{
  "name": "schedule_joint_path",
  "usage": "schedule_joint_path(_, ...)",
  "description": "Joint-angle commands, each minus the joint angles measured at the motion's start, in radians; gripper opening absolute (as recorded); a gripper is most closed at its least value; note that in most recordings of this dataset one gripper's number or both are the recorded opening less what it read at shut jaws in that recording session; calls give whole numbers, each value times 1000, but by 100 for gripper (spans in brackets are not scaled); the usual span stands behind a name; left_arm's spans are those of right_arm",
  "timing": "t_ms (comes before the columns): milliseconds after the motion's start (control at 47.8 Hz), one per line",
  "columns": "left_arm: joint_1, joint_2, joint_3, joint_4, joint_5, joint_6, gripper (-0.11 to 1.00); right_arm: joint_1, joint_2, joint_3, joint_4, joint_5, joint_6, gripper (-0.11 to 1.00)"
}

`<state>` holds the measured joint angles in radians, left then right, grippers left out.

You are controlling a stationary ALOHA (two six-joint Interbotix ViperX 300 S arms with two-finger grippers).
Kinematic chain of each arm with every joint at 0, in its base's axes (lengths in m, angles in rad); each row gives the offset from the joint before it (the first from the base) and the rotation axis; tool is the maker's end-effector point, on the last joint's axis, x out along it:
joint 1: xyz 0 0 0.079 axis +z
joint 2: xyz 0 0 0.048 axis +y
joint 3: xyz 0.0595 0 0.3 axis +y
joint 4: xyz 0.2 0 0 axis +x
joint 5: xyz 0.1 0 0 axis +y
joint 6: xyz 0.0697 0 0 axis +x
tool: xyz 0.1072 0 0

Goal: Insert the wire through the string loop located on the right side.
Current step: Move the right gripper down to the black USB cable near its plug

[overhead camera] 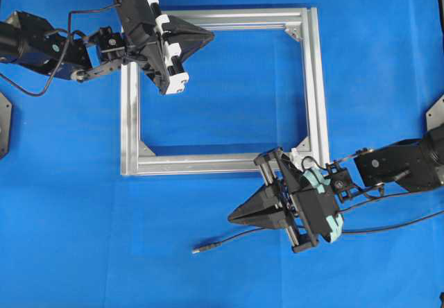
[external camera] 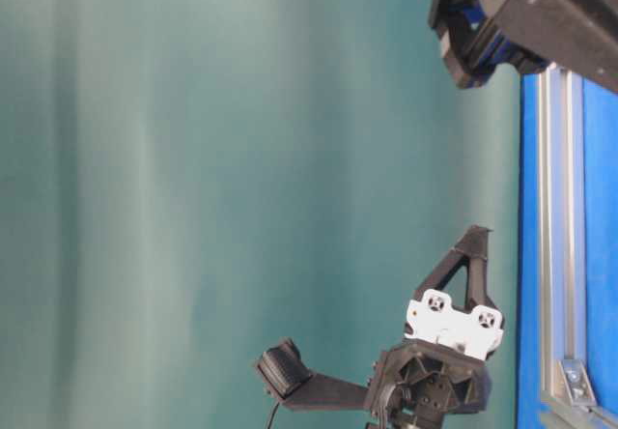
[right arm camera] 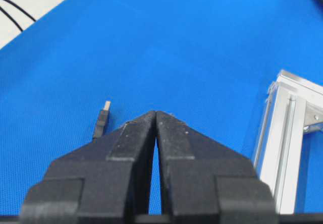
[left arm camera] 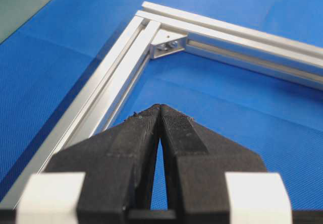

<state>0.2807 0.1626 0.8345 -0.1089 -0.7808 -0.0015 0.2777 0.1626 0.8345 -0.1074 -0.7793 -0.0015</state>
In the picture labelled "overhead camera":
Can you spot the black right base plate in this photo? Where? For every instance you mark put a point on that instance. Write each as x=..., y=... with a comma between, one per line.
x=435, y=114

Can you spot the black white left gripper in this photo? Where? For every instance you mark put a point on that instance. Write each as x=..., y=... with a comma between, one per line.
x=148, y=42

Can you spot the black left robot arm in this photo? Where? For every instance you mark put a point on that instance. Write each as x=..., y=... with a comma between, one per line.
x=32, y=43

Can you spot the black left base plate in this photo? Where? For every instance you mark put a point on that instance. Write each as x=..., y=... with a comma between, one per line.
x=5, y=124

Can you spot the aluminium extrusion square frame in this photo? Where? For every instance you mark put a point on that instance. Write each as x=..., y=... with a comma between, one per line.
x=137, y=159

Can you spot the blue table cloth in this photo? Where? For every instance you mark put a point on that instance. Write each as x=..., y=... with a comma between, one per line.
x=76, y=233

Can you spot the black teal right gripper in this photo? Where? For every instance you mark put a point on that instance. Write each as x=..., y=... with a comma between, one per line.
x=300, y=202

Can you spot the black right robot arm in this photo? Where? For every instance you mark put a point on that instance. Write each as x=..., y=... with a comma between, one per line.
x=414, y=164

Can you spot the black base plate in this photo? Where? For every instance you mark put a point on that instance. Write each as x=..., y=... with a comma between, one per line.
x=5, y=124
x=435, y=114

